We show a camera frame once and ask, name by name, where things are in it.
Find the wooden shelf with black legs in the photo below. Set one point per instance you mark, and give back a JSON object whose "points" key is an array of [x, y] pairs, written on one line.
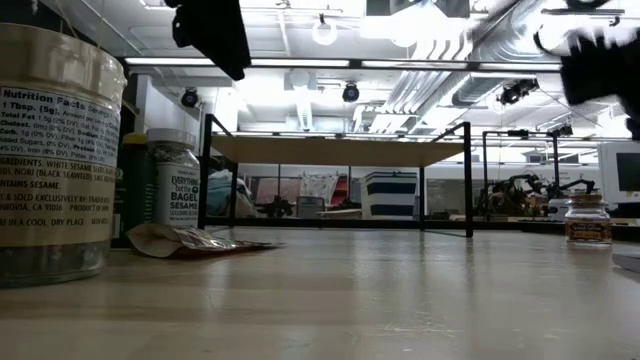
{"points": [[330, 152]]}

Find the brown spice pouch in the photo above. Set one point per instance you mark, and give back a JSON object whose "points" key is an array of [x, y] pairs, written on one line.
{"points": [[190, 242]]}

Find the silver ventilation duct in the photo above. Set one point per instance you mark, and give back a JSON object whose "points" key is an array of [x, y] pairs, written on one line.
{"points": [[500, 55]]}

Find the black aluminium rig frame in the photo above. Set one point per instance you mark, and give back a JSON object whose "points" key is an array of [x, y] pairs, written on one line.
{"points": [[357, 63]]}

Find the red plastic object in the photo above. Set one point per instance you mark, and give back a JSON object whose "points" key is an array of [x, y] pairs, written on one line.
{"points": [[341, 190]]}

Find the black camera stand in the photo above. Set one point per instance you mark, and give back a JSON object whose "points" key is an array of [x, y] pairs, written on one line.
{"points": [[556, 160]]}

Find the white navy-striped box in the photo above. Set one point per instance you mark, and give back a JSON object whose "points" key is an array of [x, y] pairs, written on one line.
{"points": [[389, 195]]}

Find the round white ceiling lamp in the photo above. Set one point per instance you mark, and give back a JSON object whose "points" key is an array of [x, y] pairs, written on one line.
{"points": [[324, 31]]}

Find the pink board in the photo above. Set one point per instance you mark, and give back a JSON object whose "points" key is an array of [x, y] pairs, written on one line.
{"points": [[267, 190]]}

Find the white robot device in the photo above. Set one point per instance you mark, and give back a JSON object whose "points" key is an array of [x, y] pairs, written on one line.
{"points": [[556, 210]]}

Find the small black robot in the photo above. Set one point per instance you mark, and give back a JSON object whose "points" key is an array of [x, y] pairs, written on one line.
{"points": [[277, 206]]}

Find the small grey box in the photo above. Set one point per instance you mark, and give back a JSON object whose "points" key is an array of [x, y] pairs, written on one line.
{"points": [[310, 206]]}

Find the white computer monitor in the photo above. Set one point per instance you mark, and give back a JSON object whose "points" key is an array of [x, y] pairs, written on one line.
{"points": [[620, 172]]}

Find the yellow-lid spice jar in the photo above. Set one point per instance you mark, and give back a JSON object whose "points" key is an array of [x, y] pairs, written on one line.
{"points": [[135, 190]]}

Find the dark overhead camera mount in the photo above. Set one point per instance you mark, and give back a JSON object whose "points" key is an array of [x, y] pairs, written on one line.
{"points": [[390, 6]]}

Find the tan-lid sesame seasoning jar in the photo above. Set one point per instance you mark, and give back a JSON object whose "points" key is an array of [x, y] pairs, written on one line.
{"points": [[55, 150]]}

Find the small glass spice jar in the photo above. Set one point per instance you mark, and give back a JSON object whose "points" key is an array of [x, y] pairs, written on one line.
{"points": [[588, 220]]}

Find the teal and white cloth pile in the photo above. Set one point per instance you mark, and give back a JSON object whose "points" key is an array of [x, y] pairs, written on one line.
{"points": [[220, 195]]}

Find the patterned white cloth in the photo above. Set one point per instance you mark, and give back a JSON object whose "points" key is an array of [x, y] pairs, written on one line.
{"points": [[317, 185]]}

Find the white-lid bagel seasoning jar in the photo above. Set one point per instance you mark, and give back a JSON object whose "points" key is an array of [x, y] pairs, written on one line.
{"points": [[175, 185]]}

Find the black ceiling camera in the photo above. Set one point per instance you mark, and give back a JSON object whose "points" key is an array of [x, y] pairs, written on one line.
{"points": [[189, 98], [517, 91], [351, 92]]}

